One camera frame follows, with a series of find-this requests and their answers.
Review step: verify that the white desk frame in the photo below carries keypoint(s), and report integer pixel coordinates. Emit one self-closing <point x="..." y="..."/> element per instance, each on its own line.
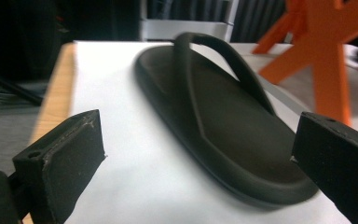
<point x="183" y="29"/>

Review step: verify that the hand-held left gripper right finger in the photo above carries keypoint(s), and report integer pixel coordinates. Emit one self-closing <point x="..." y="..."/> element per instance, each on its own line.
<point x="341" y="161"/>

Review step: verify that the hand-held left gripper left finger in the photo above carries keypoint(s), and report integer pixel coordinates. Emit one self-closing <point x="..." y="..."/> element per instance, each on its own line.
<point x="65" y="168"/>

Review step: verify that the black tripod stand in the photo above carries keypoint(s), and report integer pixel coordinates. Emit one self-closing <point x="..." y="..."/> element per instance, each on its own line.
<point x="15" y="88"/>

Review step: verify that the white shoe rack orange legs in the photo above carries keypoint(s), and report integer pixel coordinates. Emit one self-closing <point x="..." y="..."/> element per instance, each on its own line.
<point x="329" y="62"/>

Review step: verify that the black slipper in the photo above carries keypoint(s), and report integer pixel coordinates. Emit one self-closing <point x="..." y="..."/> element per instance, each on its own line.
<point x="230" y="140"/>

